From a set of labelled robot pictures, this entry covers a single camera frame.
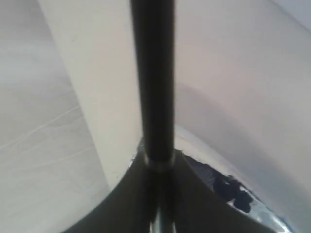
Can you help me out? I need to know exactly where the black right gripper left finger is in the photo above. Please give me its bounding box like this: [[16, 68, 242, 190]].
[[65, 151, 158, 233]]

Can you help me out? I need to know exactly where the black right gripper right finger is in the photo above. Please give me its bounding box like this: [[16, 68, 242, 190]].
[[167, 150, 292, 233]]

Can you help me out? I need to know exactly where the black paintbrush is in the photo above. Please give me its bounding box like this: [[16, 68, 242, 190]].
[[130, 0, 175, 172]]

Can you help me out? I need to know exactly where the white tray with blue paint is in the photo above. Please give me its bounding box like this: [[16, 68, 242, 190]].
[[175, 126, 293, 233]]

